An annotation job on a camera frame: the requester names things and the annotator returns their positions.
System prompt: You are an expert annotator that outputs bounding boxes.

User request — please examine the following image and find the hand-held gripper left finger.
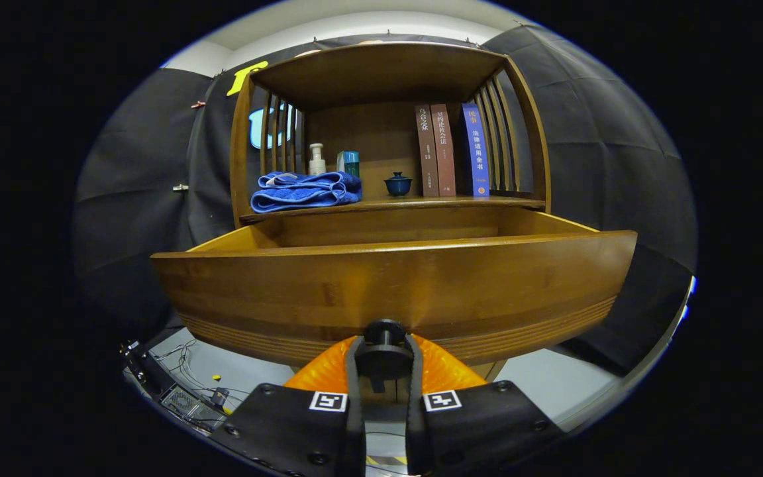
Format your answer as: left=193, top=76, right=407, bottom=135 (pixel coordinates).
left=213, top=337, right=366, bottom=477

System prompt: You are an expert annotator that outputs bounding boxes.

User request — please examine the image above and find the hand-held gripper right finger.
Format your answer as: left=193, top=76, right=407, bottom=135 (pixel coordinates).
left=407, top=335, right=564, bottom=477

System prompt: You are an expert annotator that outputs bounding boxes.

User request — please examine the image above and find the wooden drawer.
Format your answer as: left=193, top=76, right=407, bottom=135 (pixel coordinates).
left=150, top=207, right=638, bottom=395

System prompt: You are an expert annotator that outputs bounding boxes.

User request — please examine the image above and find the wooden countertop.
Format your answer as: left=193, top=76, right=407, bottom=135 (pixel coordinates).
left=239, top=192, right=546, bottom=223

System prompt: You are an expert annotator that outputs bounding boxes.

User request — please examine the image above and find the wooden cabinet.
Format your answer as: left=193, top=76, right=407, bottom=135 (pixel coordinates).
left=229, top=41, right=552, bottom=382

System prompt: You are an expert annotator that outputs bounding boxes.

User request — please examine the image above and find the grey mesh electronic box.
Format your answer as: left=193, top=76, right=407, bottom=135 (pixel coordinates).
left=160, top=383, right=227, bottom=425

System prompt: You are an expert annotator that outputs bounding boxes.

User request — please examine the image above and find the blue folded towel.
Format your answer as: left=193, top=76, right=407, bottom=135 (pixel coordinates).
left=250, top=171, right=363, bottom=214

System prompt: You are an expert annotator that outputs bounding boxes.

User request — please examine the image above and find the blue lidded teacup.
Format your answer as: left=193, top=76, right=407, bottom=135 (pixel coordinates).
left=383, top=172, right=413, bottom=197

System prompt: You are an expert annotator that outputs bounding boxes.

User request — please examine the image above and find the dark brown book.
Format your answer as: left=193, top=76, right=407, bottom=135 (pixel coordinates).
left=414, top=104, right=440, bottom=198

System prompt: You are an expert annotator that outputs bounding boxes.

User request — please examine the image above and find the reddish brown book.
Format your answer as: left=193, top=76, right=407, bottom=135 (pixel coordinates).
left=429, top=103, right=457, bottom=197

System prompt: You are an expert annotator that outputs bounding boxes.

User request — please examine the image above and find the blue book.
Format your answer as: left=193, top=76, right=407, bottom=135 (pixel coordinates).
left=454, top=103, right=490, bottom=197

